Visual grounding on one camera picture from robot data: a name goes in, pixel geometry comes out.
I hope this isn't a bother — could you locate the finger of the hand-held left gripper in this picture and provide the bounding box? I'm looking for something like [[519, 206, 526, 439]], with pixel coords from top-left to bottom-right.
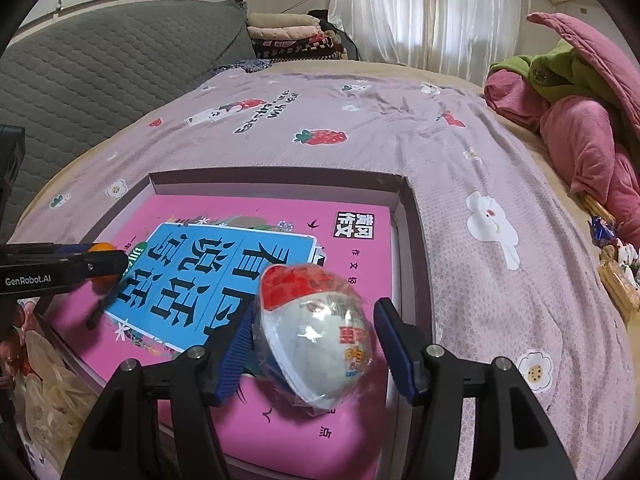
[[86, 279, 132, 331], [82, 249, 130, 280]]

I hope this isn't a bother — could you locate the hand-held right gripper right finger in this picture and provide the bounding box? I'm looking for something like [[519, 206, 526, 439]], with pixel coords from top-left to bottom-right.
[[372, 297, 581, 480]]

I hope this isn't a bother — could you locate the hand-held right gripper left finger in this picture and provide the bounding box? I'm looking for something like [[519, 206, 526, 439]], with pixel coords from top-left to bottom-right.
[[60, 305, 261, 480]]

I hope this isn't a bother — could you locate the orange mandarin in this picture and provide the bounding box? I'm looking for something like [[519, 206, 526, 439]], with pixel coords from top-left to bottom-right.
[[90, 242, 123, 293]]

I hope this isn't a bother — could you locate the white blue toy egg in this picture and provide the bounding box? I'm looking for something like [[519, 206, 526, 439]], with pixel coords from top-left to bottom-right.
[[252, 260, 375, 418]]

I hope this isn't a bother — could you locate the grey cardboard box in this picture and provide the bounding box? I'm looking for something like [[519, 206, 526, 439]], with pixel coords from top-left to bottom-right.
[[10, 170, 437, 480]]

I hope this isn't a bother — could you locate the beige plastic bag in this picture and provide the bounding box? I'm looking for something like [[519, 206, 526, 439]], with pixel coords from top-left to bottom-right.
[[12, 330, 102, 472]]

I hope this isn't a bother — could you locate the pink book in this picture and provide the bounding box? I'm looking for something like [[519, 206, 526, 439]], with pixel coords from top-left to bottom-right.
[[47, 194, 396, 480]]

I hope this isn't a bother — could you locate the grey quilted cover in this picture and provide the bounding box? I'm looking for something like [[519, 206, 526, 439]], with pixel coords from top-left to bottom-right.
[[0, 0, 257, 241]]

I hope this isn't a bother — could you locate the small blue wrapped candy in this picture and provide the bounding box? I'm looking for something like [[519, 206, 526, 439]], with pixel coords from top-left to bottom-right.
[[587, 215, 619, 249]]

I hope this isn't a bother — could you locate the pink printed blanket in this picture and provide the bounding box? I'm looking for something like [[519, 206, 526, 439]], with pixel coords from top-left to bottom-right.
[[10, 67, 636, 480]]

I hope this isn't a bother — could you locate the yellow striped snack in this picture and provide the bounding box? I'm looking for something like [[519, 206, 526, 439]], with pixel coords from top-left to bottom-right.
[[580, 192, 616, 226]]

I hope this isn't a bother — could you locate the pink quilt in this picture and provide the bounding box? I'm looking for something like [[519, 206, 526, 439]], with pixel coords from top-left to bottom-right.
[[482, 12, 640, 248]]

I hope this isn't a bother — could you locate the dark patterned folded blanket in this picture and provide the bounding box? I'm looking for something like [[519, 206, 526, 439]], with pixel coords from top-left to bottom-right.
[[250, 31, 347, 62]]

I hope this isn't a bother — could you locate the pink folded blanket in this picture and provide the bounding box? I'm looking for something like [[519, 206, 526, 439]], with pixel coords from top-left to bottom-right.
[[247, 25, 323, 42]]

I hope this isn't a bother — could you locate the beige folded blanket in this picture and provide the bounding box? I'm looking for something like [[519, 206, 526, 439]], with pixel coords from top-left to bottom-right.
[[247, 12, 321, 29]]

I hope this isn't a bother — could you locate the green garment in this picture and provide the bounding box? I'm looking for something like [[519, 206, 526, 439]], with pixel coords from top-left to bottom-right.
[[487, 40, 626, 122]]

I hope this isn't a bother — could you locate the white sheer curtain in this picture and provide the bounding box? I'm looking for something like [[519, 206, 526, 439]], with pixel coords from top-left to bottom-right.
[[327, 0, 533, 78]]

